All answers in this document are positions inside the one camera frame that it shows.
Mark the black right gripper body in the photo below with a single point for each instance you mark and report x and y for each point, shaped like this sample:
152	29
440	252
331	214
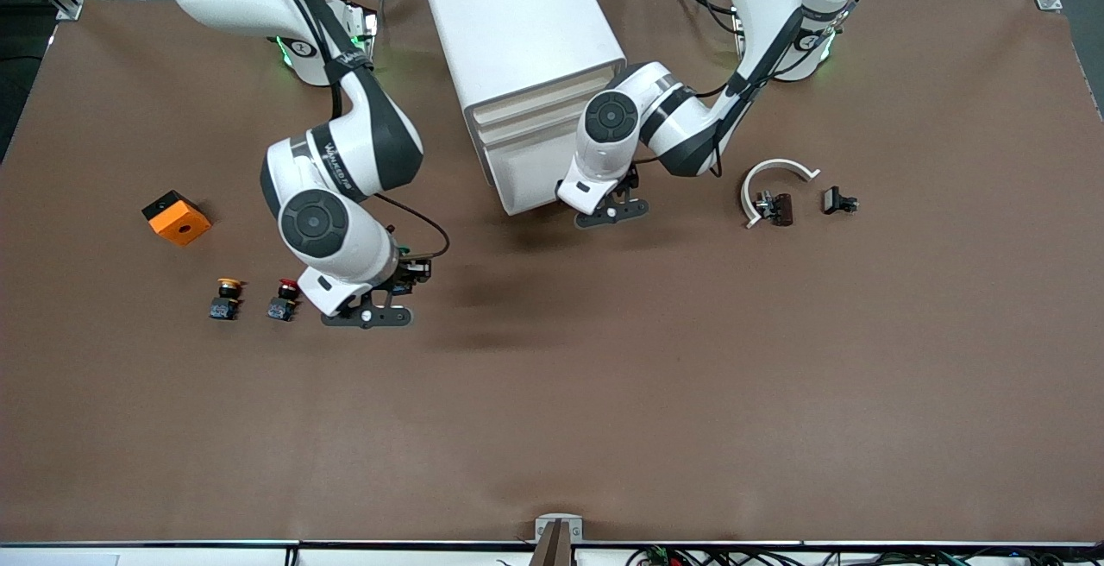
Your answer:
404	270

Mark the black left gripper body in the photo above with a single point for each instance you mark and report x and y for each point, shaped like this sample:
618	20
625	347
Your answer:
632	178

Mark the green push button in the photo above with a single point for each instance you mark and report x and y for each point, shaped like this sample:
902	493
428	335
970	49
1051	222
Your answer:
398	248

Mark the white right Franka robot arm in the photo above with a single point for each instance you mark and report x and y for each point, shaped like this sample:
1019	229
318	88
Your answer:
328	221

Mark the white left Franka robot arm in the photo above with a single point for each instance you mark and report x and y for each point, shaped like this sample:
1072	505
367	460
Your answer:
612	117

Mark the red push button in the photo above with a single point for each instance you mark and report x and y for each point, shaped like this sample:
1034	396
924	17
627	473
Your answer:
278	311

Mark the yellow push button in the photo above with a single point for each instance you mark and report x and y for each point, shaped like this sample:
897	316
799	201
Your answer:
226	307

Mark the white drawer cabinet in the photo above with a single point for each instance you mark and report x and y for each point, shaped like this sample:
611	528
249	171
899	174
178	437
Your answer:
517	22

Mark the dark brown small component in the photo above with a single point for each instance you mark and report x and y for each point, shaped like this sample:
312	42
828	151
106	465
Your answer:
783	209

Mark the brown paper table cover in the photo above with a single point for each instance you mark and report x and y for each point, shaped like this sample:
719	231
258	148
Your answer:
552	376

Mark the small black component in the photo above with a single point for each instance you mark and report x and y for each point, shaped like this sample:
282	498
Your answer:
832	200

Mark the orange box with hole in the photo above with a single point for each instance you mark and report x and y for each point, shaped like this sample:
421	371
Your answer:
181	225

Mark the grey metal bracket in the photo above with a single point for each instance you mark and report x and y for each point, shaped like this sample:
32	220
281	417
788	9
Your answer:
542	525

